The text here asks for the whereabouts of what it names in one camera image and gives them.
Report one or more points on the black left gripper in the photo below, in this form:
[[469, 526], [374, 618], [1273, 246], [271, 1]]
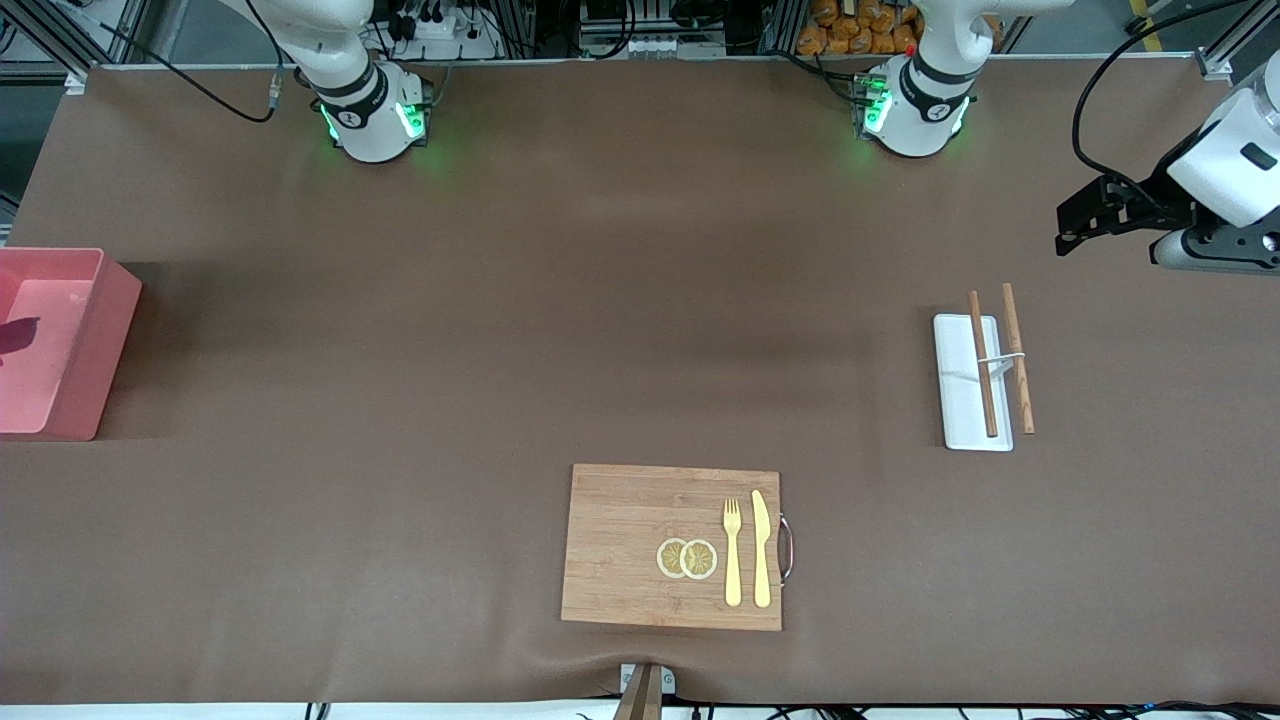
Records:
[[1143, 201]]

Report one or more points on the red and grey cloth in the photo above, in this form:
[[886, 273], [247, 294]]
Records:
[[18, 335]]

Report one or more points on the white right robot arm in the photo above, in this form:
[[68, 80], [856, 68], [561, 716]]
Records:
[[375, 125]]

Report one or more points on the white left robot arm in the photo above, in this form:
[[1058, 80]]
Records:
[[915, 120]]

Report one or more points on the brown wooden stick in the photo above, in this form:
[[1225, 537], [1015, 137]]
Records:
[[1025, 400], [988, 400]]

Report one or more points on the white rectangular tray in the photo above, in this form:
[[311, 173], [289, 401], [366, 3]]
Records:
[[960, 400]]

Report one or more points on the orange round items pile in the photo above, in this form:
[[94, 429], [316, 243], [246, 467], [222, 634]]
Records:
[[850, 30]]

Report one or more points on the white outlet strip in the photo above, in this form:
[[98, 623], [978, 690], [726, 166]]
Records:
[[660, 47]]

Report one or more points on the yellow plastic knife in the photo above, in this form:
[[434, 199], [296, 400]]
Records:
[[762, 560]]

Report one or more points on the yellow plastic fork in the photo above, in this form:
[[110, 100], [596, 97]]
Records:
[[733, 570]]

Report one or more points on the lemon slice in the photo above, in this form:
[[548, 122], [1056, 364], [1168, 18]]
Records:
[[700, 560], [668, 558]]

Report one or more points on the white power strip black plugs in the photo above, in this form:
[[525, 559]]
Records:
[[440, 30]]

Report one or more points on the brown table cover mat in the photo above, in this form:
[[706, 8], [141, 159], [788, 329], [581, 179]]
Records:
[[400, 350]]

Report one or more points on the pink plastic bin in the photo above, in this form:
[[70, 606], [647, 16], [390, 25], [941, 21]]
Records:
[[90, 340]]

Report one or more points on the aluminium frame post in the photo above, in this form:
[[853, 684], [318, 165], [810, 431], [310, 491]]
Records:
[[1215, 62], [75, 78]]

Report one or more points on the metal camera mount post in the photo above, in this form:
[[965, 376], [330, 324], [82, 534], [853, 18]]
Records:
[[640, 700]]

